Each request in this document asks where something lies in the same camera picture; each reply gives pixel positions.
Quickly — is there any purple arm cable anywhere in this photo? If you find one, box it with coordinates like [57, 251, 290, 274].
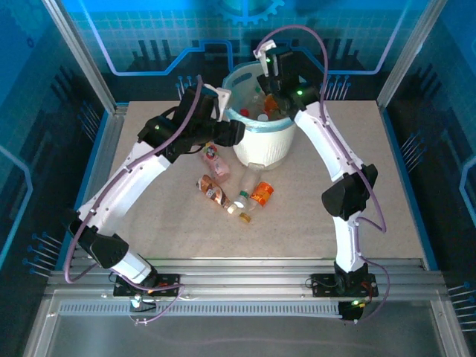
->
[256, 24, 390, 324]
[63, 74, 204, 327]

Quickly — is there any aluminium frame post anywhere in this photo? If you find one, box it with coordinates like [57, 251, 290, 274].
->
[42, 0, 129, 116]
[377, 0, 449, 111]

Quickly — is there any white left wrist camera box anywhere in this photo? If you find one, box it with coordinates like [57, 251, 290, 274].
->
[202, 84, 234, 122]

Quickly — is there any pink drink bottle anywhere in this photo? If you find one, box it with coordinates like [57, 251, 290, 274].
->
[200, 142, 231, 184]

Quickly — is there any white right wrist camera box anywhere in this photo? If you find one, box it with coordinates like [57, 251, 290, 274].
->
[252, 39, 279, 78]

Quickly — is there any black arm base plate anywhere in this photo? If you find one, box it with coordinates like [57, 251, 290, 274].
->
[112, 273, 182, 298]
[310, 273, 379, 298]

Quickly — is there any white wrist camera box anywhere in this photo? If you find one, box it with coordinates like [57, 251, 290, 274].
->
[202, 84, 234, 122]
[252, 39, 279, 78]

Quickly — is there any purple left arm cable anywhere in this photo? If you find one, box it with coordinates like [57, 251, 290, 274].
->
[63, 74, 204, 327]

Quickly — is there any orange label bottle gold cap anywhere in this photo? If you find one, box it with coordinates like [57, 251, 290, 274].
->
[239, 181, 275, 224]

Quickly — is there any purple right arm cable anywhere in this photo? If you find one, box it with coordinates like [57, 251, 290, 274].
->
[256, 24, 390, 324]

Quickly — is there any white ribbed plastic bin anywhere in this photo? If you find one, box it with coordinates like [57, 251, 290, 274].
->
[222, 62, 298, 171]

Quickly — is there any grey metal front panel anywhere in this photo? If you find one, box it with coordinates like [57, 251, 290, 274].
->
[24, 292, 468, 357]

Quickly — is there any grey slotted cable duct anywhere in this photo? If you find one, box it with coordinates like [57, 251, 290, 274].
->
[57, 301, 345, 318]

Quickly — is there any black controller box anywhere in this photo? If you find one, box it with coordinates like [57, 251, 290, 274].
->
[337, 300, 364, 324]

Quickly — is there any brown coffee drink bottle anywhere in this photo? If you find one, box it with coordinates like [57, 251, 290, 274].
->
[196, 173, 239, 216]

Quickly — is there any orange yellow juice bottle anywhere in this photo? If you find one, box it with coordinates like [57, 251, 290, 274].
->
[262, 93, 280, 115]

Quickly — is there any light blue bin liner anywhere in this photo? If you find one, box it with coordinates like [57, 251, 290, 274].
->
[222, 62, 298, 135]

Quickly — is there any clear bottle green white cap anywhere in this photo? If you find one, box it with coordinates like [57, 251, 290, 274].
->
[233, 161, 267, 209]

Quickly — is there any aluminium side frame rail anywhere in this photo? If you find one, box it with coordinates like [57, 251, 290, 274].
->
[61, 103, 130, 271]

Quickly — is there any aluminium front frame rail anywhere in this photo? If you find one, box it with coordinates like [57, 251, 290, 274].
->
[44, 258, 447, 298]

